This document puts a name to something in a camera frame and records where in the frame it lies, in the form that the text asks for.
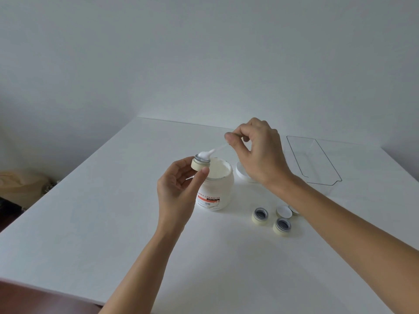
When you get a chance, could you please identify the person's right hand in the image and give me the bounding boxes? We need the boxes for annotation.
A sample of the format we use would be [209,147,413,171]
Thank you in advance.
[224,118,294,191]

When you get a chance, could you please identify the person's left hand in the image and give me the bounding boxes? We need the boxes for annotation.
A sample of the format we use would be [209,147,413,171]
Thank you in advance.
[156,156,210,231]

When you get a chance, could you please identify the small cream-coloured cosmetic jar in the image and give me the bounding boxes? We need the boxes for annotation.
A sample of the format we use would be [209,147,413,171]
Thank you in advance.
[273,218,292,236]
[191,154,211,172]
[252,207,269,225]

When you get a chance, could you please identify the white plastic spatula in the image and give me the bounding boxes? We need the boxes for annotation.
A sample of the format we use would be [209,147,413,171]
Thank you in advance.
[197,143,230,160]

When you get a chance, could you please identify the person's left forearm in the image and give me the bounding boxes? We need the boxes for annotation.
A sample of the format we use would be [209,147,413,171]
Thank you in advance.
[98,223,191,314]

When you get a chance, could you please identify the person's right forearm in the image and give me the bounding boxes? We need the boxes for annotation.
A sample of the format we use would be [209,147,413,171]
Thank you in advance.
[264,175,419,314]

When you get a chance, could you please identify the large white cream jar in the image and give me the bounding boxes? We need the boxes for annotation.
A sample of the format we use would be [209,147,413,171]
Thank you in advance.
[195,157,235,212]

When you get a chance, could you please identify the large white jar lid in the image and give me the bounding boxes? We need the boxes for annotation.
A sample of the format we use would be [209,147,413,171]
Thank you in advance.
[236,161,259,184]

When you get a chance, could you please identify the clear plastic tray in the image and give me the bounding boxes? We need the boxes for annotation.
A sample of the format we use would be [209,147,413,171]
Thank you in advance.
[286,135,343,187]

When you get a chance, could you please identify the beige fabric bag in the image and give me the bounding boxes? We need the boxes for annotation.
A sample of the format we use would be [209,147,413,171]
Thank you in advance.
[0,171,52,208]

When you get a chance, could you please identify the dark object beside bag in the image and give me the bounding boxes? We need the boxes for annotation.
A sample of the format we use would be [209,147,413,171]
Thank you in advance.
[0,197,25,233]

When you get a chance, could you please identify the reddish brown wooden furniture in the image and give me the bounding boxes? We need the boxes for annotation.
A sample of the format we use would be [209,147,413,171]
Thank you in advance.
[0,279,103,314]

